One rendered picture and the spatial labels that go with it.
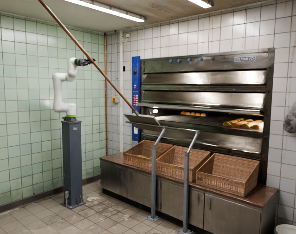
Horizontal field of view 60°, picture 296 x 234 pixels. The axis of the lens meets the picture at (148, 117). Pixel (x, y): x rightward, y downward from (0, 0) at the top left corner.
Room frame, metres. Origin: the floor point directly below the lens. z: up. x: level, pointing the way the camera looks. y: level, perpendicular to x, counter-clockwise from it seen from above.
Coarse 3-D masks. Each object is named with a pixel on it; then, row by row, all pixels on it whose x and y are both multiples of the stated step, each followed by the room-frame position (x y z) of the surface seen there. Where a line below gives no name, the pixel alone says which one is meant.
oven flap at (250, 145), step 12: (144, 132) 3.94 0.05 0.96; (156, 132) 3.80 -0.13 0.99; (168, 132) 3.66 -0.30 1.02; (180, 132) 3.53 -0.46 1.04; (192, 132) 3.42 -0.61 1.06; (204, 132) 3.31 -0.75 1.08; (216, 132) 3.21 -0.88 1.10; (204, 144) 3.23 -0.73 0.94; (216, 144) 3.15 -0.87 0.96; (228, 144) 3.05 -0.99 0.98; (240, 144) 2.96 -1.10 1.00; (252, 144) 2.88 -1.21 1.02
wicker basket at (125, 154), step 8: (136, 144) 3.78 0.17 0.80; (144, 144) 3.89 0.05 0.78; (152, 144) 3.79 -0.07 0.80; (160, 144) 3.71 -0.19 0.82; (168, 144) 3.61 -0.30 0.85; (128, 152) 3.65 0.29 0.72; (136, 152) 3.79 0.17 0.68; (144, 152) 3.85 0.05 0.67; (160, 152) 3.67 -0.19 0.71; (128, 160) 3.64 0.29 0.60; (136, 160) 3.40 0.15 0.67; (144, 160) 3.30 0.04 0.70; (144, 168) 3.30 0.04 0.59
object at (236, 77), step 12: (156, 72) 3.86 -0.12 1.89; (168, 72) 3.71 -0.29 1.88; (180, 72) 3.57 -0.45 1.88; (192, 72) 3.45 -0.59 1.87; (204, 72) 3.33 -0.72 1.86; (216, 72) 3.22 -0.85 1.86; (228, 72) 3.12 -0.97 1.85; (240, 72) 3.02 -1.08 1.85; (252, 72) 2.93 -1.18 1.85; (264, 72) 2.84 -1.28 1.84; (144, 84) 3.93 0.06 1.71; (156, 84) 3.78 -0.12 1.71; (168, 84) 3.63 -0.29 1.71; (180, 84) 3.50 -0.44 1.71; (192, 84) 3.38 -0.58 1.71; (204, 84) 3.27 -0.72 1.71; (216, 84) 3.16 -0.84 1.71; (228, 84) 3.06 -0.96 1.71; (240, 84) 2.96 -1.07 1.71; (252, 84) 2.87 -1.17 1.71
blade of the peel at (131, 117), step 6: (126, 114) 3.54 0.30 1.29; (132, 114) 3.47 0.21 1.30; (132, 120) 3.61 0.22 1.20; (138, 120) 3.51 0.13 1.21; (144, 120) 3.42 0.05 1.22; (150, 120) 3.33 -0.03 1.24; (156, 120) 3.28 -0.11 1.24; (138, 126) 3.69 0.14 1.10; (144, 126) 3.59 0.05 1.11; (150, 126) 3.49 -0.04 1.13
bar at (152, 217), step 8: (168, 128) 3.20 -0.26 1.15; (176, 128) 3.12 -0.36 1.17; (160, 136) 3.16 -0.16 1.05; (192, 144) 2.83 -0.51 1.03; (152, 152) 3.08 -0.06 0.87; (152, 160) 3.08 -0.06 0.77; (152, 168) 3.07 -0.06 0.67; (184, 168) 2.77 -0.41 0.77; (152, 176) 3.07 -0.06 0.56; (184, 176) 2.77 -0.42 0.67; (152, 184) 3.07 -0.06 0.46; (184, 184) 2.77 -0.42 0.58; (152, 192) 3.07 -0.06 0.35; (184, 192) 2.76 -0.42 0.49; (152, 200) 3.07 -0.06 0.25; (184, 200) 2.76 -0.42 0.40; (152, 208) 3.07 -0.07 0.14; (184, 208) 2.76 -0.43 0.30; (152, 216) 3.07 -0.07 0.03; (184, 216) 2.76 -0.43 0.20; (184, 224) 2.76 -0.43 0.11; (184, 232) 2.76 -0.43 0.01; (192, 232) 2.76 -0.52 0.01
